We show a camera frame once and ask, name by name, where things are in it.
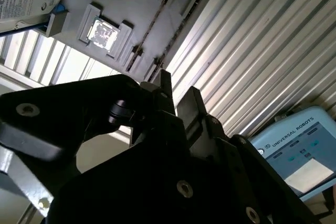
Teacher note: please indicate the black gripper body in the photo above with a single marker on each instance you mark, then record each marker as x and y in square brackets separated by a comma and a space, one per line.
[118, 197]

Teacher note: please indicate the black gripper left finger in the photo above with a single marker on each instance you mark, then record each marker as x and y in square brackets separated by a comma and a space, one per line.
[65, 103]

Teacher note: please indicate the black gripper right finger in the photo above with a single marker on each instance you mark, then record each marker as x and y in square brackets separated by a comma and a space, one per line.
[191, 111]

